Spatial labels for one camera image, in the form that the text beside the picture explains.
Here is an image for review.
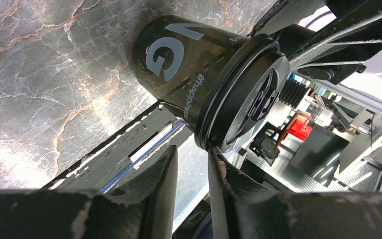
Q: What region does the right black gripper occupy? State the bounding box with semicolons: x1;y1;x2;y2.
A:
253;0;382;84

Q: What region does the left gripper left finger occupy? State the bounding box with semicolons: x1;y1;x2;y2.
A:
0;145;178;239

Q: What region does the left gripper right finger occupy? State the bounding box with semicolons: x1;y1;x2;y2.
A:
208;147;382;239

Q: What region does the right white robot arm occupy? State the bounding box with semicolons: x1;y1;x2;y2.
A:
251;0;382;114

